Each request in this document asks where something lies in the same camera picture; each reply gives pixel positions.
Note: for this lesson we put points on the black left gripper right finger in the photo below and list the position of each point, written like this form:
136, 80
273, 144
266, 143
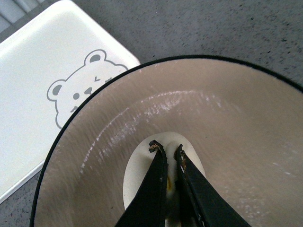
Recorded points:
200, 204

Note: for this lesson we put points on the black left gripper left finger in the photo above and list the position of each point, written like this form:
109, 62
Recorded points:
148, 207

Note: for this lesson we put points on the black rimmed beige plate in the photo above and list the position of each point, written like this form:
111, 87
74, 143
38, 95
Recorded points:
244, 122

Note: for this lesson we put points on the white bear print tray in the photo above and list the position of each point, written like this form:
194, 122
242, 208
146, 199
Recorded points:
48, 68

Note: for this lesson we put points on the white steamed bun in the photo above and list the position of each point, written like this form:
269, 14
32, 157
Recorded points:
140, 162

